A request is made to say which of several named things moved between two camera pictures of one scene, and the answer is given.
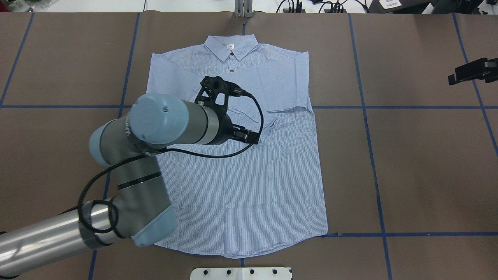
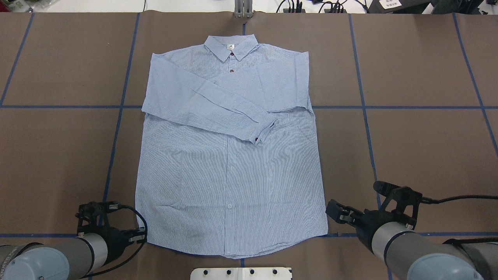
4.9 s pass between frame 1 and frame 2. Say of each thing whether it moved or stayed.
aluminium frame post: stayed
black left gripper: moved
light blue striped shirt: stayed
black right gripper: moved
